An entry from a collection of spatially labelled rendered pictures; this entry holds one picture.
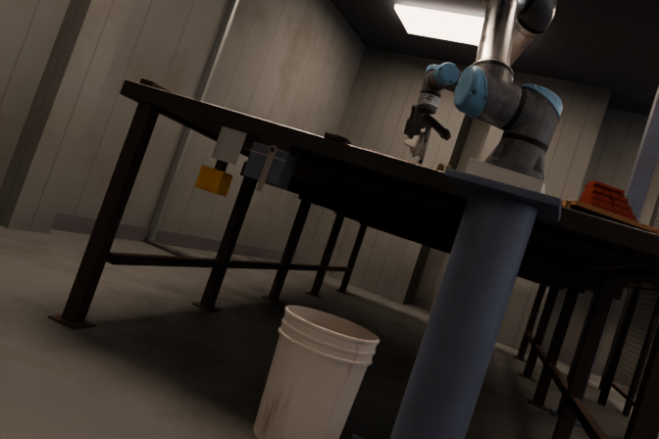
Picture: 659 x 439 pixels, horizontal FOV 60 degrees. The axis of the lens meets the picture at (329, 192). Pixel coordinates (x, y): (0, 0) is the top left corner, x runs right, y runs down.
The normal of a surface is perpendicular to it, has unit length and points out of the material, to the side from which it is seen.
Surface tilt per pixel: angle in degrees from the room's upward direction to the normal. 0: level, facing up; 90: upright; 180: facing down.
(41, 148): 90
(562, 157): 90
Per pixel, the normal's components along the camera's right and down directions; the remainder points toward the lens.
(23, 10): 0.87, 0.28
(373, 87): -0.36, -0.18
